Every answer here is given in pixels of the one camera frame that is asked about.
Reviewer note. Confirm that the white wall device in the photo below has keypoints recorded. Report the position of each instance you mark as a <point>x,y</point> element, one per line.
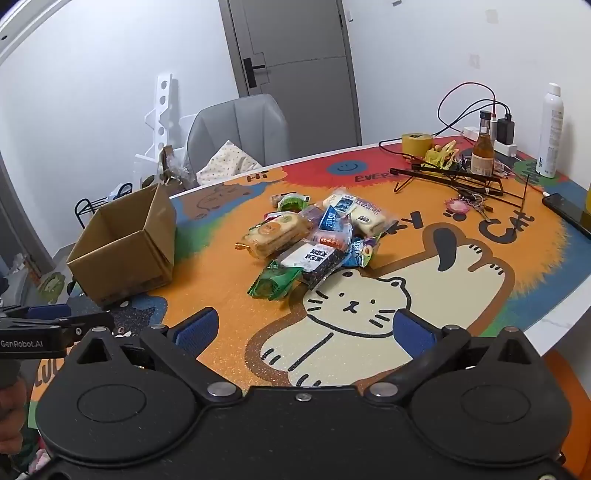
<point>472,60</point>

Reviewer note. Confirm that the taped cardboard box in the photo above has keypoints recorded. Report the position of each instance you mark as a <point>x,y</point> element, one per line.
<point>171,170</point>

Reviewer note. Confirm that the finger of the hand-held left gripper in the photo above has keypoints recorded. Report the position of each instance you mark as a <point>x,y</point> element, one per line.
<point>48,311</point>
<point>92,321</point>

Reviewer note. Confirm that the black phone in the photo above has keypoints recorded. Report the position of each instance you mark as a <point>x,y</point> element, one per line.
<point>565,210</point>

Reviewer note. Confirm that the purple snack packet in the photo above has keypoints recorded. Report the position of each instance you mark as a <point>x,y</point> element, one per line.
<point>311,215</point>

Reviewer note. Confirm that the grey door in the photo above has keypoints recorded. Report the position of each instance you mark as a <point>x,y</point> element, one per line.
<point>295,55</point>

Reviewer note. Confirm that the keys with pink charm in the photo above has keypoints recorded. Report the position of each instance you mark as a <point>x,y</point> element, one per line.
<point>457,204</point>

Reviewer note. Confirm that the black and white snack packet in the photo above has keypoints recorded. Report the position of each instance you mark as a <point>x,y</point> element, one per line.
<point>314,263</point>

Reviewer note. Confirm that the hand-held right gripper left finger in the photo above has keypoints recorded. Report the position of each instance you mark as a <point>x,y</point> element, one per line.
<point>198,330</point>

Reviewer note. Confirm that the white spray can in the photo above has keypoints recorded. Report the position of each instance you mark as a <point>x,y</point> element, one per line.
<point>549,134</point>

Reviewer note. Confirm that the brown cardboard box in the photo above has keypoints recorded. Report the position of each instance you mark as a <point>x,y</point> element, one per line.
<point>124,249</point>

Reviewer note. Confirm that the black charger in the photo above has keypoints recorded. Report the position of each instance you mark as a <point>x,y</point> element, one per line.
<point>505,129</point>

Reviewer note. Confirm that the dotted cream pillow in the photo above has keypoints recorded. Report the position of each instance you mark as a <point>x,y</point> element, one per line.
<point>226,164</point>

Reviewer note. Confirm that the brown glass bottle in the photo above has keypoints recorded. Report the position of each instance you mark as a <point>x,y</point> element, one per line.
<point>482,157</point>

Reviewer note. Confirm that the printed cat table mat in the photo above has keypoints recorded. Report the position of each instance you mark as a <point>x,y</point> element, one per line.
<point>231,323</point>

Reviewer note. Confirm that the person's left hand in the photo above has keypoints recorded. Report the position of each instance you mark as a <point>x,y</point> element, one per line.
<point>11,415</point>

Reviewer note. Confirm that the sandwich bread packet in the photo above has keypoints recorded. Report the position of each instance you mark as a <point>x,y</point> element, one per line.
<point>272,235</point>

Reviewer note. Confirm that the white rack with holes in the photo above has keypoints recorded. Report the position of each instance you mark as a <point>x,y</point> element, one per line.
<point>161,106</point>

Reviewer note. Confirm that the white power strip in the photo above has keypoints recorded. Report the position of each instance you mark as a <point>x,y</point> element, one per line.
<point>505,148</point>

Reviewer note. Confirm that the black shoe rack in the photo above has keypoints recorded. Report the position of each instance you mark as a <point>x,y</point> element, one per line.
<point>87,207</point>

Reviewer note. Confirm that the grey chair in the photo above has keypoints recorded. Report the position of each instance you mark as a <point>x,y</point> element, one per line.
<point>249,120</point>

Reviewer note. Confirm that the yellow tape roll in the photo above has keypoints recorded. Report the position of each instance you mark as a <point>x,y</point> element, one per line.
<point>415,145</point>

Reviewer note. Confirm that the yellow crumpled bag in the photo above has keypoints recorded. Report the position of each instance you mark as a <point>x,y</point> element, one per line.
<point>438,157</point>

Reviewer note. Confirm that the blue white snack packet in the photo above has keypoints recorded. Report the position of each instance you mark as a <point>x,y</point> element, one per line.
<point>362,251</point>

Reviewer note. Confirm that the dark green foil snack packet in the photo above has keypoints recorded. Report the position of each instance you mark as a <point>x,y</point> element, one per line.
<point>272,281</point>

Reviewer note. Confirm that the orange red snack packet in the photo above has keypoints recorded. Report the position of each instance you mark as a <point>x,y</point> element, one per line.
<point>325,240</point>

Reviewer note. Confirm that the white bun packet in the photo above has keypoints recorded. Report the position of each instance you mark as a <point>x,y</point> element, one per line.
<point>342,201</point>
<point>371,219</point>

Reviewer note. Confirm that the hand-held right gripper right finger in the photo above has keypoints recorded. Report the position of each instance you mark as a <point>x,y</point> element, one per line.
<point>413,334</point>

